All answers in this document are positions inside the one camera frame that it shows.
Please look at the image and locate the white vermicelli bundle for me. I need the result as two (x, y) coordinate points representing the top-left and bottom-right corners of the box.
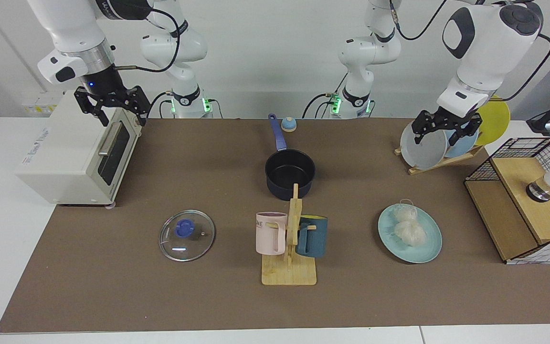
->
(393, 199), (427, 248)

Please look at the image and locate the glass lid with blue knob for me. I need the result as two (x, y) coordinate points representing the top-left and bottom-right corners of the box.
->
(159, 209), (216, 262)

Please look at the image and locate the light blue round plate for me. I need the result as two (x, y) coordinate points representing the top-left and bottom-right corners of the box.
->
(444, 122), (480, 158)

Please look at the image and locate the grey round plate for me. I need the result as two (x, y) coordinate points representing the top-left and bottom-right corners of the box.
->
(400, 119), (448, 171)

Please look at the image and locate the wooden plate rack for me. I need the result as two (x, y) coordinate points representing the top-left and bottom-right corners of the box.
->
(394, 146), (485, 175)

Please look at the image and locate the yellow round plate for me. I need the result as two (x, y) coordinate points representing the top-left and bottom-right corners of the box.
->
(475, 96), (511, 146)

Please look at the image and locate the teal round plate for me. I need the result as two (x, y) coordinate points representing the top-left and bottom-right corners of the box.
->
(378, 204), (443, 264)

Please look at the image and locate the pale toaster oven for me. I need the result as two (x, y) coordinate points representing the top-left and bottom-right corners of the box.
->
(15, 90), (143, 210)

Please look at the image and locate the dark teal cup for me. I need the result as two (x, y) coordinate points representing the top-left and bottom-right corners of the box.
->
(296, 215), (328, 259)

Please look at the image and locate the brown table cloth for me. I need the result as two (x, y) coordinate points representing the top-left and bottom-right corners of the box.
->
(0, 118), (550, 333)

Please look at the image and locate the pink cup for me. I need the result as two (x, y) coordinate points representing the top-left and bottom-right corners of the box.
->
(255, 212), (288, 256)

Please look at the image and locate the wooden cup stand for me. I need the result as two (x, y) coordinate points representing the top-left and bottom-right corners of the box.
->
(261, 183), (317, 286)

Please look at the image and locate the black base cable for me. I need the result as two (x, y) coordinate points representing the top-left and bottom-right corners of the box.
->
(302, 93), (338, 119)
(146, 91), (175, 119)

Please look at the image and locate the white wall socket box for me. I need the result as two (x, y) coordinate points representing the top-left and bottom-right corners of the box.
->
(21, 91), (65, 116)

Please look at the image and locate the wire basket with wooden floor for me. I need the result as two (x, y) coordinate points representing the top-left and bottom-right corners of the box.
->
(464, 137), (550, 265)

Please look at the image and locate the black pot with blue handle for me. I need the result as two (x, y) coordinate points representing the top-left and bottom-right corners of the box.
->
(264, 113), (317, 201)

